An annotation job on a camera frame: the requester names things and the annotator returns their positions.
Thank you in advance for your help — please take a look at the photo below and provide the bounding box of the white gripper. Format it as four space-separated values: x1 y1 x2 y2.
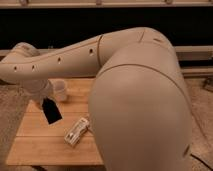
24 80 53 110

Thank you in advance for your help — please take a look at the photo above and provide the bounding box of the black eraser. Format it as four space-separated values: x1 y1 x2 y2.
42 98 62 124

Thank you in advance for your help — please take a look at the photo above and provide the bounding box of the white ceramic cup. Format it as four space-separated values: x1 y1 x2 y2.
51 79 68 102

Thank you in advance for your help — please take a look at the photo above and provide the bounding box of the wooden table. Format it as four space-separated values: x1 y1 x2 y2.
6 79 103 166

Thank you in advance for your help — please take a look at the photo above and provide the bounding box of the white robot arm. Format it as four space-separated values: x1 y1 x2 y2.
0 27 192 171

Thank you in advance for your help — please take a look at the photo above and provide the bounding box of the grey metal rail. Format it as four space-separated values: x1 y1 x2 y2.
0 45 213 63

